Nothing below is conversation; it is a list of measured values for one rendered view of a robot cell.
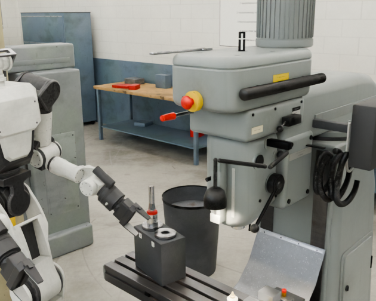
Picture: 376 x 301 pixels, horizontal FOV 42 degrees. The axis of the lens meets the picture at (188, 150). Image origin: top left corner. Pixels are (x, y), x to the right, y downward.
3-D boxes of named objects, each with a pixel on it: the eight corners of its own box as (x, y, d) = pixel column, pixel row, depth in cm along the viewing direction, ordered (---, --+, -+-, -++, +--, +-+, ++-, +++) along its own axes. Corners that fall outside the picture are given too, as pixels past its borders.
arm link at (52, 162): (65, 186, 195) (27, 169, 201) (81, 177, 203) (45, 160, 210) (67, 163, 190) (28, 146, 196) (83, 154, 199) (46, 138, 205)
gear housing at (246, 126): (247, 144, 145) (248, 111, 142) (187, 131, 161) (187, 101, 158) (305, 125, 169) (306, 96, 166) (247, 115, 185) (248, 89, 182)
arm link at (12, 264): (2, 296, 143) (-19, 266, 147) (29, 283, 151) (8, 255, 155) (16, 270, 137) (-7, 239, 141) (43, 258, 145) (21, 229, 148)
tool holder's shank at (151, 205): (148, 209, 207) (147, 184, 204) (156, 209, 207) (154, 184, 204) (148, 212, 204) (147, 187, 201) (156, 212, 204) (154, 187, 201)
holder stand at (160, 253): (162, 286, 197) (160, 242, 191) (134, 264, 214) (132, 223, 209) (186, 277, 204) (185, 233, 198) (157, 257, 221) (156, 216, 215)
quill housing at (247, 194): (246, 236, 158) (249, 141, 149) (199, 219, 171) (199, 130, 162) (279, 218, 171) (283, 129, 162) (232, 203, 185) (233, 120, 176)
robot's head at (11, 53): (-19, 65, 169) (-13, 47, 165) (1, 63, 176) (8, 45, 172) (-8, 76, 167) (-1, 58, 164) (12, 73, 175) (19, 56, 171)
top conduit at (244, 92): (248, 101, 134) (248, 89, 133) (236, 100, 137) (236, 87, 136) (326, 83, 166) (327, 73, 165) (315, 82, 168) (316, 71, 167)
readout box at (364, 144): (373, 172, 154) (380, 107, 149) (347, 166, 160) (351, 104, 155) (397, 158, 169) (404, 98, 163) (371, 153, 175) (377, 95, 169)
